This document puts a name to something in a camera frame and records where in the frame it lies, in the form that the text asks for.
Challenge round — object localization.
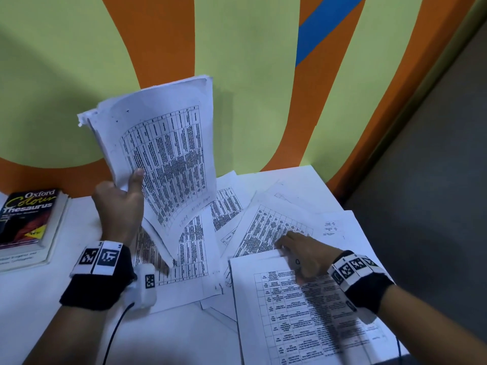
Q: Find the person's left hand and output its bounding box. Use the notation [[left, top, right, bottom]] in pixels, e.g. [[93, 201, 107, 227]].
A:
[[91, 168, 145, 247]]

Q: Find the person's right hand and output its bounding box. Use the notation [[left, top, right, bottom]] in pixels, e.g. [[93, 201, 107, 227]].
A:
[[275, 231, 344, 286]]

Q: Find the curled sheaf of printed pages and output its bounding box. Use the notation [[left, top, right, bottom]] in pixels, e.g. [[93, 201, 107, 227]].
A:
[[77, 75, 218, 263]]

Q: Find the printed table sheet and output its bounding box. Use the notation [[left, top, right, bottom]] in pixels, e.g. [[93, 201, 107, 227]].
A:
[[228, 250, 410, 365]]

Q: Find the person's right forearm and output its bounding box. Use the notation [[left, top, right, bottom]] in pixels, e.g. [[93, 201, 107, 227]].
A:
[[376, 284, 487, 365]]

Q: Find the person's left forearm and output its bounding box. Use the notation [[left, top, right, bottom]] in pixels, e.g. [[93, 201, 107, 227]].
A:
[[22, 303, 112, 365]]

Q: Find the scattered pile of printed papers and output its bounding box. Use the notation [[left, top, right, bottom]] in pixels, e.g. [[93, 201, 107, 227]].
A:
[[129, 165, 394, 333]]

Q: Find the black wristband with marker tags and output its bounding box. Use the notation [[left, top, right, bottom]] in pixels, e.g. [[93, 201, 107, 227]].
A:
[[327, 250, 396, 316], [59, 240, 138, 312]]

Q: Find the white book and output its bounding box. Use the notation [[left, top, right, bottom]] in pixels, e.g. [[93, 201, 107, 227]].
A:
[[0, 191, 71, 273]]

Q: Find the black thesaurus book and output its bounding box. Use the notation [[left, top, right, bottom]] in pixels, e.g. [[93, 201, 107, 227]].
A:
[[0, 188, 60, 250]]

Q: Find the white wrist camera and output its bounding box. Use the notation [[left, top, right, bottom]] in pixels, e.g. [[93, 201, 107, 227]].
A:
[[342, 294, 377, 325], [127, 263, 158, 311]]

